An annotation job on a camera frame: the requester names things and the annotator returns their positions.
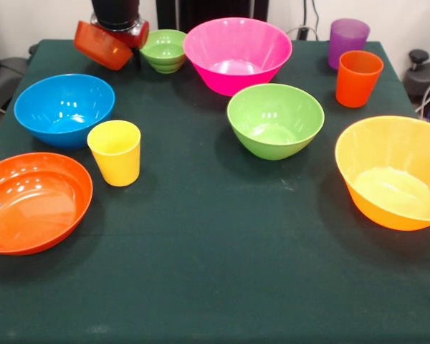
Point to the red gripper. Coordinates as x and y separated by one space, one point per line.
138 36

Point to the small green ribbed bowl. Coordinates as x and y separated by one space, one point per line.
165 48

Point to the small orange bowl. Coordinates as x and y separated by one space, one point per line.
100 50

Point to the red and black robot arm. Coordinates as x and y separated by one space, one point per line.
116 12

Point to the blue bowl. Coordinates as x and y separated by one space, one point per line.
64 107

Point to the large pink bowl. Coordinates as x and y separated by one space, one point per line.
236 46

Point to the yellow cup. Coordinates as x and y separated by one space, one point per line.
116 161

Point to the small black knob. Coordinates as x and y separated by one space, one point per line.
33 49

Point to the dark grey chair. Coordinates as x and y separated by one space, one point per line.
3 82

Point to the large green bowl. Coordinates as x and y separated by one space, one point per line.
272 114

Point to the black power adapter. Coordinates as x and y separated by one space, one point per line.
302 33

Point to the wide shallow orange bowl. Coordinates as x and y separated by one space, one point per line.
32 204

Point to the dark green tablecloth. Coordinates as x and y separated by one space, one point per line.
200 233

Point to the purple cup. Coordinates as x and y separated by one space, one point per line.
347 39

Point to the orange cup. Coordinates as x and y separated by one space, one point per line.
358 82

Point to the large yellow-orange bowl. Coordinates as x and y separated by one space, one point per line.
380 150

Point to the black rounded base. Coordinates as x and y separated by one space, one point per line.
415 82

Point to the black clamp knob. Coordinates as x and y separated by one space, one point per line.
418 55

